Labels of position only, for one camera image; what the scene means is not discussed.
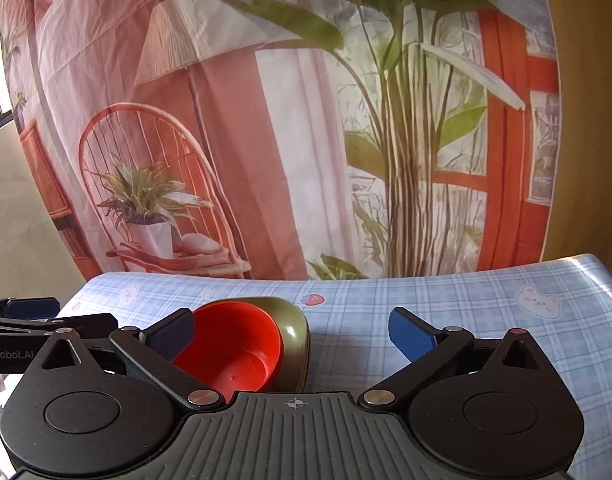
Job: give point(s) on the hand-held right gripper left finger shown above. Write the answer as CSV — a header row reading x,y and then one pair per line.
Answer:
x,y
173,334

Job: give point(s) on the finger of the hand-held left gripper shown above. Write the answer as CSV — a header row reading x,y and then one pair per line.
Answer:
x,y
86,322
33,306

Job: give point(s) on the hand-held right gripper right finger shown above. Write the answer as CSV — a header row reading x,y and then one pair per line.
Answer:
x,y
412,336

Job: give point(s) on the large red bowl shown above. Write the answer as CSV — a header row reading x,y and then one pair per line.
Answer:
x,y
231,345

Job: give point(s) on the large green plate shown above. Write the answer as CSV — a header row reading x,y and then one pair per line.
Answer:
x,y
296,340

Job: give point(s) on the blue plaid tablecloth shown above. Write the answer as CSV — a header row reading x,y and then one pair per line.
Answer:
x,y
486,280

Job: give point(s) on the printed backdrop cloth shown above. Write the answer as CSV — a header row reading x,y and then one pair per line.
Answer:
x,y
286,110

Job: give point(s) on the yellow wooden panel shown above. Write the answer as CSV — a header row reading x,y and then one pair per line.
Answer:
x,y
591,110

